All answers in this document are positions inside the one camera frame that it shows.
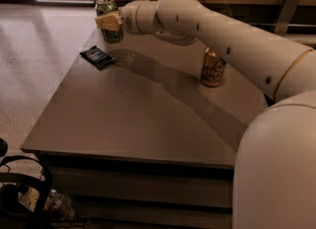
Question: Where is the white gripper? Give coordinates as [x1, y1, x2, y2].
[95, 0, 147, 35]

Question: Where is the green soda can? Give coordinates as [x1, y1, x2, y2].
[95, 0, 123, 43]

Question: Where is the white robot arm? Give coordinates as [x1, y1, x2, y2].
[96, 0, 316, 229]

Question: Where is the dark blue rxbar wrapper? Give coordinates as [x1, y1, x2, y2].
[80, 45, 115, 70]

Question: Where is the gold LaCroix can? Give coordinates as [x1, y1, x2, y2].
[199, 47, 226, 87]

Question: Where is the grey metal drawer cabinet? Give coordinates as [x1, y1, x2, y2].
[23, 36, 267, 229]

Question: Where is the clear plastic bottle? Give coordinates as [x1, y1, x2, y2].
[44, 190, 76, 221]

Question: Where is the right metal wall bracket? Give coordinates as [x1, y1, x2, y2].
[274, 0, 300, 37]

